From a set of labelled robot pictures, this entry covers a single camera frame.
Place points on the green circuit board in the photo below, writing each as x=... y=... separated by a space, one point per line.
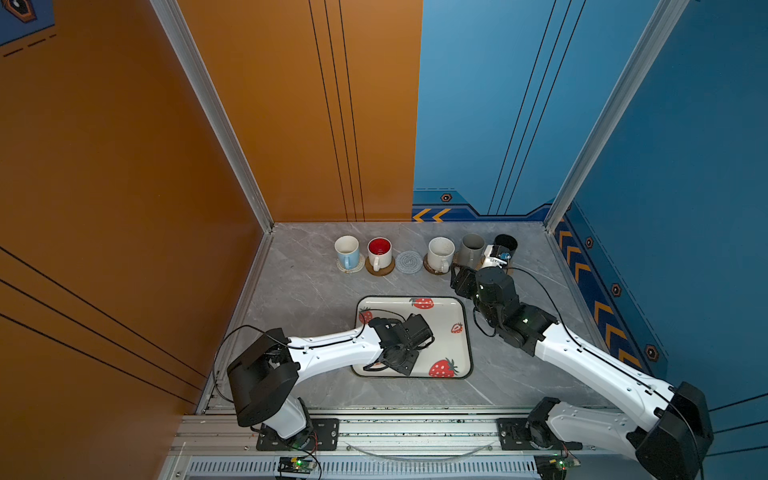
x=297 y=468
x=555 y=467

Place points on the left green circuit board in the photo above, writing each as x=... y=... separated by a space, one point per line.
x=297 y=468

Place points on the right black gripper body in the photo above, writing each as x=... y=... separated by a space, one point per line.
x=470 y=288

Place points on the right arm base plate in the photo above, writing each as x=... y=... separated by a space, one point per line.
x=520 y=434

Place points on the aluminium front rail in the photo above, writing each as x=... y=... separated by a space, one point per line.
x=437 y=432

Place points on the left aluminium corner post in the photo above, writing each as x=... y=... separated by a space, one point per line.
x=176 y=29

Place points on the blue grey woven coaster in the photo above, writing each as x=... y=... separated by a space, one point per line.
x=409 y=262

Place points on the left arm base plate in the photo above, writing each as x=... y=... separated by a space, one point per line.
x=321 y=435

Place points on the dark brown worn coaster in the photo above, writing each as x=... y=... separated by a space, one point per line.
x=428 y=267

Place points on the right green circuit board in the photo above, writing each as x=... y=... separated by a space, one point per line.
x=555 y=467

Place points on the aluminium corner post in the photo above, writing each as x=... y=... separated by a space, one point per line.
x=176 y=29
x=662 y=22

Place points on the grey mug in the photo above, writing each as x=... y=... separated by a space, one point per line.
x=471 y=251

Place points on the black mug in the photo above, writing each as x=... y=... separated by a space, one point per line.
x=506 y=241

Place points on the right aluminium corner post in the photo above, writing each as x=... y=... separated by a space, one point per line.
x=662 y=22

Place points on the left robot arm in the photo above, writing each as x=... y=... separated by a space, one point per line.
x=262 y=378

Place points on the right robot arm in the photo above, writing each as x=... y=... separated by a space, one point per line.
x=665 y=428

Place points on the red interior white mug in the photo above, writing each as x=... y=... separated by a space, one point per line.
x=380 y=252

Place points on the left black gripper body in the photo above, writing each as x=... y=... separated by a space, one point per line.
x=408 y=361

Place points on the white strawberry serving tray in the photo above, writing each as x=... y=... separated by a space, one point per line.
x=449 y=356

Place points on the light blue mug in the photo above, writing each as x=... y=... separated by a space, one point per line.
x=347 y=250

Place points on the light brown wooden coaster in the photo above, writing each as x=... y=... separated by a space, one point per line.
x=382 y=271

